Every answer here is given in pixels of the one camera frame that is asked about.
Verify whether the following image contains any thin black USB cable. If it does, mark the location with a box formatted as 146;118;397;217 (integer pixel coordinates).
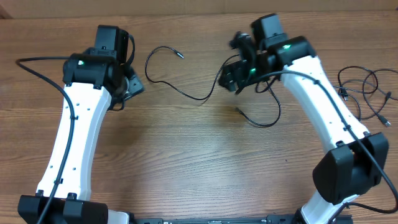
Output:
144;45;242;101

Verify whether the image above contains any thick black USB cable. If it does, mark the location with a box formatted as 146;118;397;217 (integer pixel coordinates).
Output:
334;65;398;128

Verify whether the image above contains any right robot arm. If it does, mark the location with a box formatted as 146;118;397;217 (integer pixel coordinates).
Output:
218;14;389;223

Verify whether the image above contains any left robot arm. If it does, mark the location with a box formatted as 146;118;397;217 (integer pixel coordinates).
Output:
17;25;144;223

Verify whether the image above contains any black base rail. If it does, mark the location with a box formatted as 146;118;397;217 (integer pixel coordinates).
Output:
131;215;303;224

